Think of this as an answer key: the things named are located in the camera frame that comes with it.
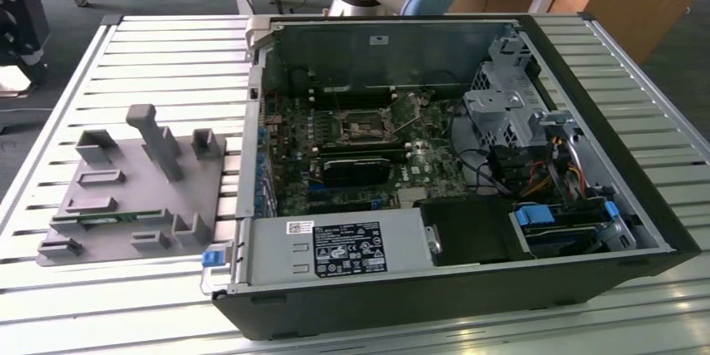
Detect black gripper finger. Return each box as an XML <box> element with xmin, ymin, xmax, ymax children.
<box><xmin>15</xmin><ymin>53</ymin><xmax>49</xmax><ymax>88</ymax></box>

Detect black CPU socket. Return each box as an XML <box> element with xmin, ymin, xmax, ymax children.
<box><xmin>338</xmin><ymin>109</ymin><xmax>393</xmax><ymax>143</ymax></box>

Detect black RAM slot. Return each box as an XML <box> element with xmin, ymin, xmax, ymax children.
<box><xmin>318</xmin><ymin>144</ymin><xmax>404</xmax><ymax>154</ymax></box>
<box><xmin>318</xmin><ymin>150</ymin><xmax>405</xmax><ymax>161</ymax></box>

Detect grey plastic parts rack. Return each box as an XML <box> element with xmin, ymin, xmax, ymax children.
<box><xmin>34</xmin><ymin>103</ymin><xmax>229</xmax><ymax>268</ymax></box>

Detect green RAM stick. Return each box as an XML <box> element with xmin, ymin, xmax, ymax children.
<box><xmin>81</xmin><ymin>212</ymin><xmax>168</xmax><ymax>224</ymax></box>

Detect blue case latch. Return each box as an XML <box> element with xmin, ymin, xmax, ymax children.
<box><xmin>200</xmin><ymin>248</ymin><xmax>232</xmax><ymax>269</ymax></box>

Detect grey power supply with label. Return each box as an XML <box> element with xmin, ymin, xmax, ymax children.
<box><xmin>242</xmin><ymin>214</ymin><xmax>434</xmax><ymax>290</ymax></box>

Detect black graphics card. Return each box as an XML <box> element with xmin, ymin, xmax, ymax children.
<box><xmin>318</xmin><ymin>156</ymin><xmax>390</xmax><ymax>188</ymax></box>

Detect thin metal locking lever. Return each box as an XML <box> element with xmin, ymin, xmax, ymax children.
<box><xmin>390</xmin><ymin>115</ymin><xmax>424</xmax><ymax>136</ymax></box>

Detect small silver heatsink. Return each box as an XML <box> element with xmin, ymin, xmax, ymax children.
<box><xmin>397</xmin><ymin>187</ymin><xmax>429</xmax><ymax>209</ymax></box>

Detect green Dell motherboard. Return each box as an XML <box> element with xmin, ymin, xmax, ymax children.
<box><xmin>261</xmin><ymin>87</ymin><xmax>473</xmax><ymax>217</ymax></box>

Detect silver metal drive cage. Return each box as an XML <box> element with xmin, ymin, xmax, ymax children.
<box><xmin>460</xmin><ymin>35</ymin><xmax>572</xmax><ymax>149</ymax></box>

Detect black open PC case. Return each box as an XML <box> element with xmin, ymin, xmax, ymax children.
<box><xmin>209</xmin><ymin>12</ymin><xmax>700</xmax><ymax>342</ymax></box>

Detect blue disk carrier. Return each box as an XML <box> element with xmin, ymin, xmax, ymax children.
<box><xmin>512</xmin><ymin>202</ymin><xmax>556</xmax><ymax>230</ymax></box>

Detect metal socket cover frame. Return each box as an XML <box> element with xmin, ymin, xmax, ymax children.
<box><xmin>389</xmin><ymin>90</ymin><xmax>434</xmax><ymax>122</ymax></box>

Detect black wire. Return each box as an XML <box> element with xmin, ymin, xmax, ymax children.
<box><xmin>449</xmin><ymin>147</ymin><xmax>503</xmax><ymax>192</ymax></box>

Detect coloured wire bundle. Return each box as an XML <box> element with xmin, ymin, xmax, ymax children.
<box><xmin>520</xmin><ymin>133</ymin><xmax>588</xmax><ymax>199</ymax></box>

